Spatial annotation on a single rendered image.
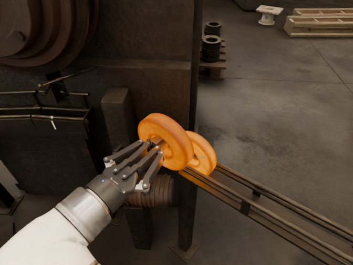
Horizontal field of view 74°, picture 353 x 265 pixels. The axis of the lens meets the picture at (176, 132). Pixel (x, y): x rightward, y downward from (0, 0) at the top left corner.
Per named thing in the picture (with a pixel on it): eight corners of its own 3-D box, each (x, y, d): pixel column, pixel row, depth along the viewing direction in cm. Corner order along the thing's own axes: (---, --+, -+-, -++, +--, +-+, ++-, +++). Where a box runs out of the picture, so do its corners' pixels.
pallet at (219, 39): (112, 72, 252) (103, 30, 222) (132, 42, 311) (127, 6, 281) (224, 80, 240) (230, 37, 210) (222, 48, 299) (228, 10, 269)
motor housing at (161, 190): (134, 226, 127) (117, 162, 90) (174, 230, 125) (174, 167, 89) (128, 251, 117) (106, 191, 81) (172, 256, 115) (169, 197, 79)
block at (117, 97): (120, 133, 99) (108, 84, 82) (138, 134, 98) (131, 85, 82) (112, 152, 91) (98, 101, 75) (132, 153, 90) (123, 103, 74)
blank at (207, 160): (189, 171, 80) (184, 177, 78) (167, 132, 76) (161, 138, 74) (226, 171, 68) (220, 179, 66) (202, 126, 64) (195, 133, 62)
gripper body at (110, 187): (89, 199, 49) (121, 170, 54) (116, 222, 45) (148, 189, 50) (76, 179, 44) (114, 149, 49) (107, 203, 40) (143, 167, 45)
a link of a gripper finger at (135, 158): (120, 184, 49) (115, 181, 50) (153, 151, 56) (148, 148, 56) (116, 173, 47) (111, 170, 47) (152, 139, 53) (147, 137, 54)
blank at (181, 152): (139, 104, 57) (130, 111, 55) (192, 123, 49) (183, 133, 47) (152, 149, 67) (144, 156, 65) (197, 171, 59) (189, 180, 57)
